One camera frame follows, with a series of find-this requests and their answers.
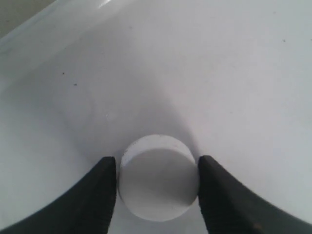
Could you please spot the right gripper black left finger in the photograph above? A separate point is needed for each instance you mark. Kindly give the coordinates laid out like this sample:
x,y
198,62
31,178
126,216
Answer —
x,y
86,208

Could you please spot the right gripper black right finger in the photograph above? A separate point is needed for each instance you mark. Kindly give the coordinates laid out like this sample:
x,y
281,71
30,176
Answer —
x,y
228,207

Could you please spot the white bottle cap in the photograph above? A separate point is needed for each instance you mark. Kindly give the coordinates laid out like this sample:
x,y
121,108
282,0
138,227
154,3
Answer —
x,y
158,178

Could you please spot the white rectangular plastic tray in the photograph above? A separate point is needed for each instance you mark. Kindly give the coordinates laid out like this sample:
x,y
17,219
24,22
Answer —
x,y
83,79

